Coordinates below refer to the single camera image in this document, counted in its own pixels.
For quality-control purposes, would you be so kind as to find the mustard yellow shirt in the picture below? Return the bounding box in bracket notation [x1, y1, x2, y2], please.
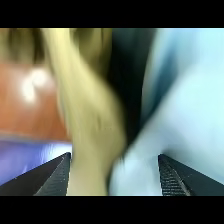
[39, 28, 128, 197]

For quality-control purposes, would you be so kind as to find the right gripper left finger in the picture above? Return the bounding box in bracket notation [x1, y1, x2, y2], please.
[0, 152, 72, 197]

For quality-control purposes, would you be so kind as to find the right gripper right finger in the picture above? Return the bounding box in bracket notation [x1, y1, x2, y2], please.
[157, 153, 224, 197]

